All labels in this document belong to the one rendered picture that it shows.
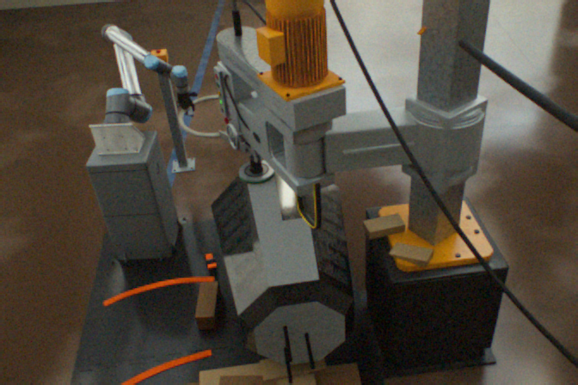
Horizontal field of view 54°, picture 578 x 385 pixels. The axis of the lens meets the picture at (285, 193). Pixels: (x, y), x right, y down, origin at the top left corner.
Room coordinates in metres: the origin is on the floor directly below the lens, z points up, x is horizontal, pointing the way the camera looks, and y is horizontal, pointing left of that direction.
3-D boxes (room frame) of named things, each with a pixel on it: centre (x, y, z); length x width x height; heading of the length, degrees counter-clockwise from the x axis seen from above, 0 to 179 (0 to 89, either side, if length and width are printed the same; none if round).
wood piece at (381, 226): (2.29, -0.50, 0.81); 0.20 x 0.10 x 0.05; 101
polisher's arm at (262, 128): (2.47, 0.01, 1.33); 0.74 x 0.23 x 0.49; 24
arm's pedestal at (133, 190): (3.30, 1.06, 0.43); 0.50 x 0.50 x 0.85; 86
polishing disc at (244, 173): (2.83, 0.16, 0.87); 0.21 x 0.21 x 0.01
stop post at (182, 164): (4.30, 0.89, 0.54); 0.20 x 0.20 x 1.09; 3
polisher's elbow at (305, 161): (2.23, -0.11, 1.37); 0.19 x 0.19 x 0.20
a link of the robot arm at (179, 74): (3.53, 0.62, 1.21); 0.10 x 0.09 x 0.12; 49
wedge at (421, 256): (2.07, -0.60, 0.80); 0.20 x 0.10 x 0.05; 53
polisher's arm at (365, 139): (2.25, -0.56, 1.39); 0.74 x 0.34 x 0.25; 92
